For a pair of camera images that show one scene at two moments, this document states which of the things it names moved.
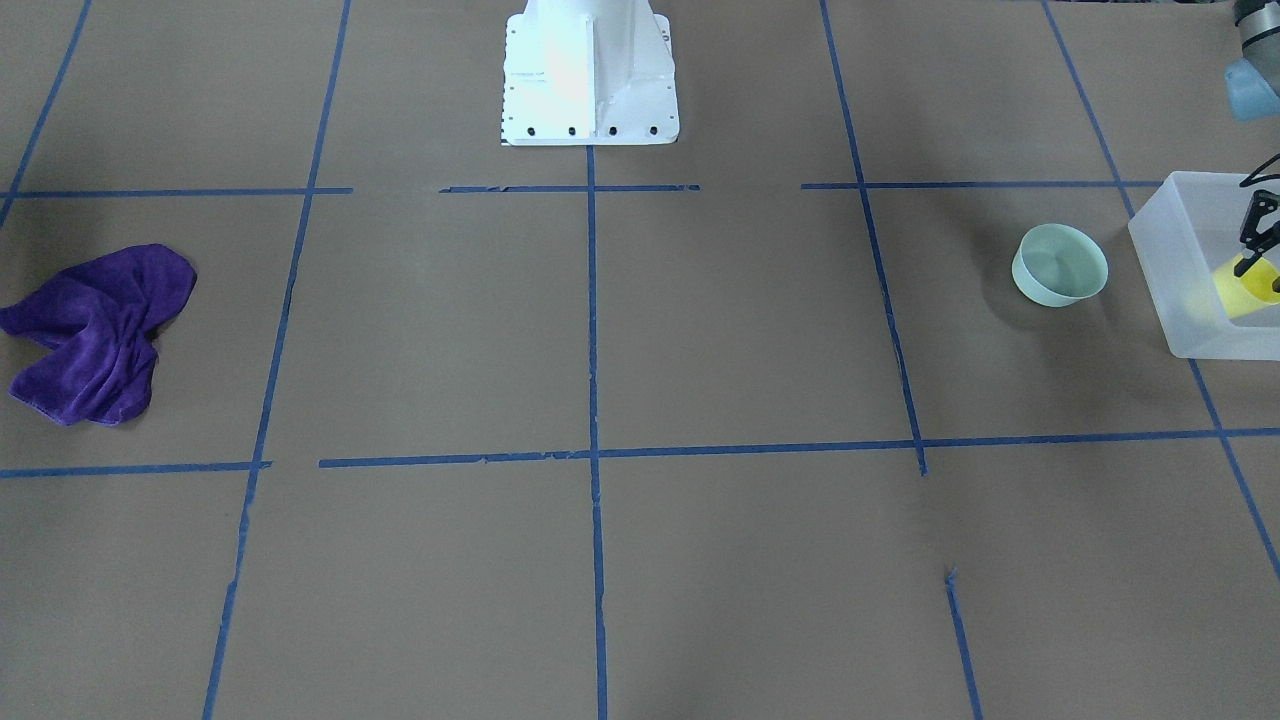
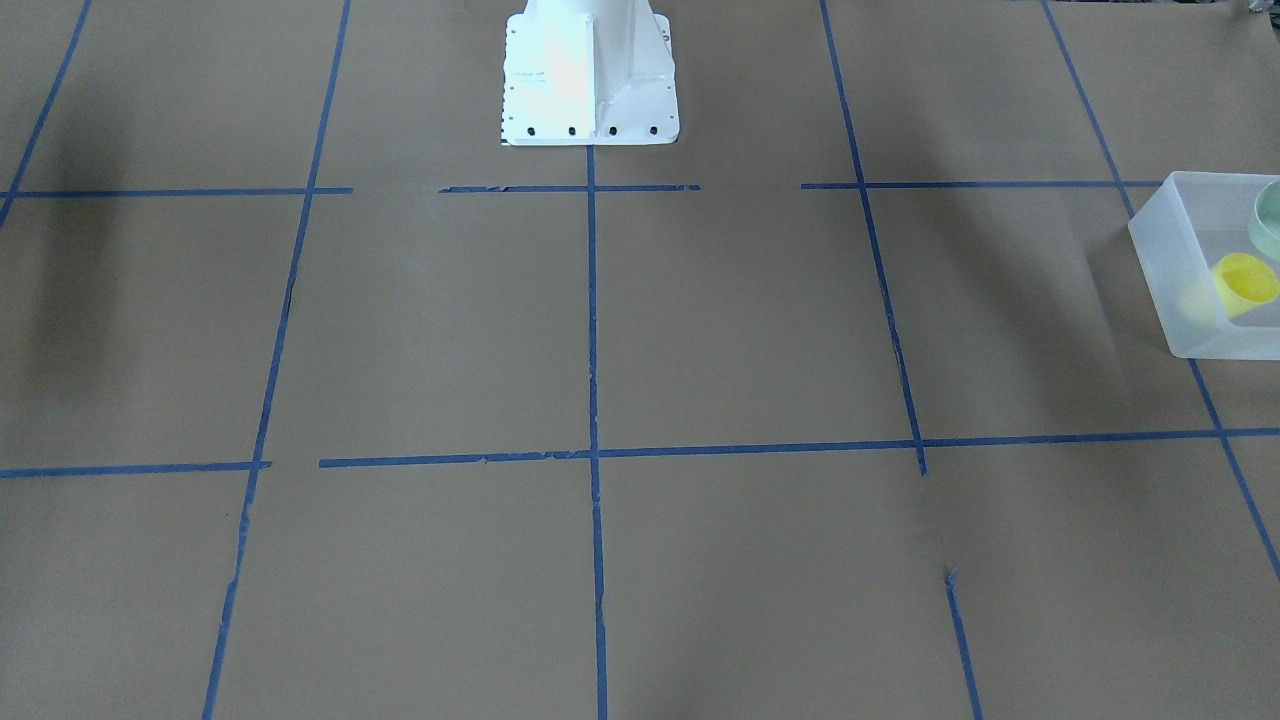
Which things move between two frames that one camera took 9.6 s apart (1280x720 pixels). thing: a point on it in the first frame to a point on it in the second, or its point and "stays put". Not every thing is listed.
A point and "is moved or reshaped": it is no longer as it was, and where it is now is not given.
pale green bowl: [1059, 265] is moved or reshaped
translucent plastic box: [1188, 236] stays put
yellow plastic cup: [1249, 291] stays put
